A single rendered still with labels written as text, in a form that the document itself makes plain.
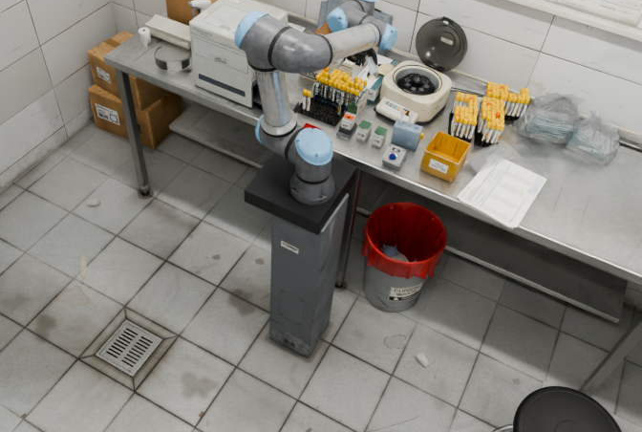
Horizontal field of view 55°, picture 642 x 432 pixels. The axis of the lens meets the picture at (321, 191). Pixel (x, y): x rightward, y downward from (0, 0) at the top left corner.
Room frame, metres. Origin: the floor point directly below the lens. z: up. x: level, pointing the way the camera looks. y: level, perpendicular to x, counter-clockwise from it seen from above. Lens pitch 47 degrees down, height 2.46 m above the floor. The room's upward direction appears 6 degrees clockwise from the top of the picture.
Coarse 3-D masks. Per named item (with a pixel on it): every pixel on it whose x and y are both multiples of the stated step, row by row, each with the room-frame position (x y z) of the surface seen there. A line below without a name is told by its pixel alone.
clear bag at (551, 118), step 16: (544, 96) 2.01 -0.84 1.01; (560, 96) 1.97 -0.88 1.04; (576, 96) 1.96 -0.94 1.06; (528, 112) 1.98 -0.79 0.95; (544, 112) 1.92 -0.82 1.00; (560, 112) 1.92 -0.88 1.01; (576, 112) 1.94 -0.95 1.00; (528, 128) 1.91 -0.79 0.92; (544, 128) 1.90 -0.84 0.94; (560, 128) 1.90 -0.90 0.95
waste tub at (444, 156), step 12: (432, 144) 1.73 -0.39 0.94; (444, 144) 1.75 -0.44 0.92; (456, 144) 1.74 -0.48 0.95; (468, 144) 1.72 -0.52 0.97; (432, 156) 1.64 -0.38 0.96; (444, 156) 1.74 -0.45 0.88; (456, 156) 1.73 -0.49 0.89; (420, 168) 1.65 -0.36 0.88; (432, 168) 1.64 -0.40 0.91; (444, 168) 1.62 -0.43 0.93; (456, 168) 1.60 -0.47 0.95; (444, 180) 1.61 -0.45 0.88
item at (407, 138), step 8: (400, 128) 1.77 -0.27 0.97; (408, 128) 1.77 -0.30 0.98; (416, 128) 1.77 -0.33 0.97; (392, 136) 1.77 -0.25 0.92; (400, 136) 1.77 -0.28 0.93; (408, 136) 1.76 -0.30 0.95; (416, 136) 1.75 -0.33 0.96; (400, 144) 1.76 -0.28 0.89; (408, 144) 1.76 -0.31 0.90; (416, 144) 1.75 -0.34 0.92; (408, 152) 1.74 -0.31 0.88
